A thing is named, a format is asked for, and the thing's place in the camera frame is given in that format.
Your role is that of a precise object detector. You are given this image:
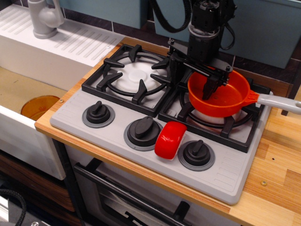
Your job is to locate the toy oven door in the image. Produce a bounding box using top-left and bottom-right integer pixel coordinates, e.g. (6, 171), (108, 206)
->
(73, 158), (236, 226)

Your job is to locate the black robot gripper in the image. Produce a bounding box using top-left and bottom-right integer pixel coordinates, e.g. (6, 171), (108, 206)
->
(168, 34), (233, 100)

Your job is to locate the grey toy stove top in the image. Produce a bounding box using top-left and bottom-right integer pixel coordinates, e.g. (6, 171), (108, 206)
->
(49, 43), (274, 205)

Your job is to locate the black cable lower left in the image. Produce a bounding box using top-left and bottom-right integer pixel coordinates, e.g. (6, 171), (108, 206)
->
(0, 188), (27, 226)

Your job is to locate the black left stove knob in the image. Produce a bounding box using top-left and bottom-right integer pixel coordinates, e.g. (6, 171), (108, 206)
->
(82, 101), (115, 129)

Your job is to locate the white toy sink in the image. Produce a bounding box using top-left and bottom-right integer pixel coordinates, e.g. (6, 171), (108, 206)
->
(0, 4), (123, 180)

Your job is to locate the black right stove knob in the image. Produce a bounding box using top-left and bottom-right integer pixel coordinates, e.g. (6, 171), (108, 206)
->
(178, 140), (215, 171)

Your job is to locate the black left burner grate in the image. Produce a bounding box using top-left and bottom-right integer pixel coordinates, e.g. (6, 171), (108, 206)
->
(82, 44), (173, 117)

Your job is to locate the black middle stove knob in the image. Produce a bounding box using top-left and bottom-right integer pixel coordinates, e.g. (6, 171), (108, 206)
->
(124, 116), (163, 152)

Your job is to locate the red and white toy sushi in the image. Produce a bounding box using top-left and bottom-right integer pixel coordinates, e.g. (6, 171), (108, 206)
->
(154, 121), (187, 161)

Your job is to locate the grey toy faucet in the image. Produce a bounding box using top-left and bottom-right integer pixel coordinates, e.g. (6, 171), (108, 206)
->
(28, 0), (64, 39)

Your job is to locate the black braided cable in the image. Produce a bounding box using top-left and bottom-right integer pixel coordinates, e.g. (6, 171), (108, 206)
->
(148, 0), (193, 33)

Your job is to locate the black right burner grate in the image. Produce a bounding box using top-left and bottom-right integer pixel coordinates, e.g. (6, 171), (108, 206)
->
(158, 82), (271, 153)

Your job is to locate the black oven door handle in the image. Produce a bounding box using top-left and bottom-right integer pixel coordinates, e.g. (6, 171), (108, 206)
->
(74, 163), (189, 226)

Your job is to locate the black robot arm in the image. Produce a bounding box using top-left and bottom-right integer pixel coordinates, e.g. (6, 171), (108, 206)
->
(168, 0), (237, 100)

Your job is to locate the black burner grate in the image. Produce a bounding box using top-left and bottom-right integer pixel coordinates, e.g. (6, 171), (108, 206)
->
(158, 82), (271, 153)
(82, 44), (173, 117)

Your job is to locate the orange plastic bowl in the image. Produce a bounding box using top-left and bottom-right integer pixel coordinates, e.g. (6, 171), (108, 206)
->
(21, 95), (60, 121)

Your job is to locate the orange pot with grey handle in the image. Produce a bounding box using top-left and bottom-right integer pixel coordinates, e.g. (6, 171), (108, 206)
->
(188, 71), (301, 118)

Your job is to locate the black stove knob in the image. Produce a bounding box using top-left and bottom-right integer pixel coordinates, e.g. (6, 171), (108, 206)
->
(124, 116), (163, 152)
(82, 101), (115, 129)
(178, 140), (215, 171)

